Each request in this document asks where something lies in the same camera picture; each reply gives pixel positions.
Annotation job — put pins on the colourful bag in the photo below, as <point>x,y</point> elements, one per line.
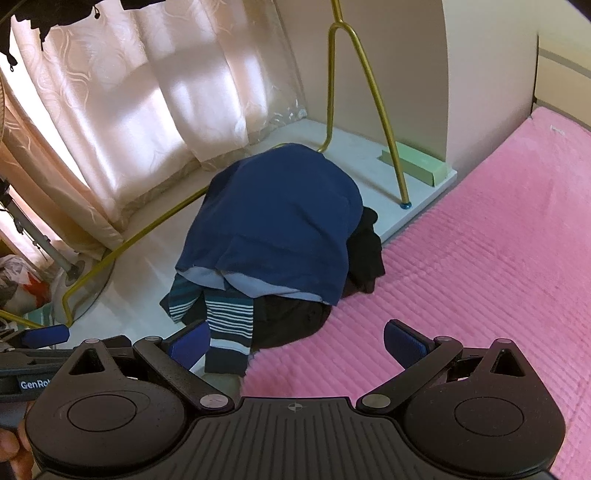
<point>22,290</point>

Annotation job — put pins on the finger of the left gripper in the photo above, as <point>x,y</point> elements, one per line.
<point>43,337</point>

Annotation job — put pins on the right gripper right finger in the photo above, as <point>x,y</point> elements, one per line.
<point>423,360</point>

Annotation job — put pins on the navy blue shirt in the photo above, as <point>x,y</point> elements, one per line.
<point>282,218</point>

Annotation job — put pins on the standing fan base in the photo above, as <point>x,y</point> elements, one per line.
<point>83,298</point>

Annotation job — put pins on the green rectangular block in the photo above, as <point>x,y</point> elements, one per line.
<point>422,166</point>

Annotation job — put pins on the pink fuzzy bed blanket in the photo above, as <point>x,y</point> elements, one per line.
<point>506,254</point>

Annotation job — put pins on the black garment pile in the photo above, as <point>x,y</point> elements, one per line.
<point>281,320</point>

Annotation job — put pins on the operator left hand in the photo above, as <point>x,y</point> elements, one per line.
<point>15,447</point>

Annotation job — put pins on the striped blue white garment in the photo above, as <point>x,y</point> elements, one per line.
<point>228,313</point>

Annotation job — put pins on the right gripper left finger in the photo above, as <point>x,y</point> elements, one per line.
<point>169,361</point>

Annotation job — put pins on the beige patterned curtain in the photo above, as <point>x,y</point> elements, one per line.
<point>108,103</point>

